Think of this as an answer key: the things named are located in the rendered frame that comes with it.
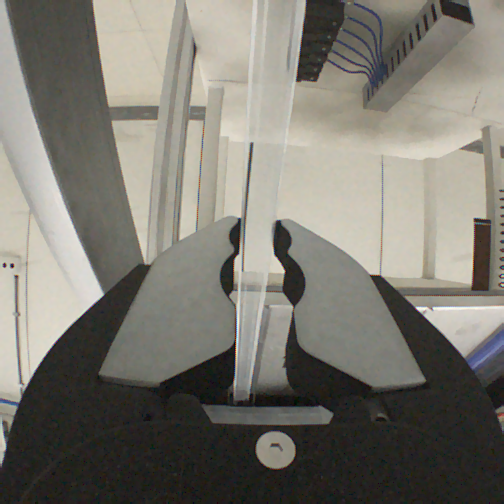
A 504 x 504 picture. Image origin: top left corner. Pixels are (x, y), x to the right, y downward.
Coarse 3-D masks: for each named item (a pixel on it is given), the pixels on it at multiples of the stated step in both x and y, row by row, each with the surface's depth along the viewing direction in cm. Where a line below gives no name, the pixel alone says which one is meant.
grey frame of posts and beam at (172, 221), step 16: (176, 0) 42; (176, 16) 42; (176, 32) 41; (176, 48) 41; (192, 48) 42; (192, 64) 44; (192, 80) 45; (176, 96) 41; (160, 112) 41; (176, 112) 41; (160, 128) 41; (176, 128) 41; (160, 144) 41; (176, 144) 41; (160, 160) 41; (176, 160) 41; (160, 176) 41; (176, 176) 41; (160, 192) 41; (176, 192) 41; (176, 208) 42; (176, 224) 42; (176, 240) 43
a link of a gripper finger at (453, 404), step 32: (384, 288) 8; (416, 320) 7; (416, 352) 6; (448, 352) 6; (448, 384) 5; (480, 384) 5; (384, 416) 5; (416, 416) 5; (448, 416) 5; (480, 416) 5; (480, 448) 4
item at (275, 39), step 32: (256, 0) 6; (288, 0) 6; (256, 32) 7; (288, 32) 7; (256, 64) 8; (288, 64) 8; (256, 96) 8; (288, 96) 8; (256, 128) 9; (288, 128) 9; (256, 160) 10; (256, 192) 11; (256, 224) 12; (256, 256) 13; (256, 288) 15; (256, 320) 17
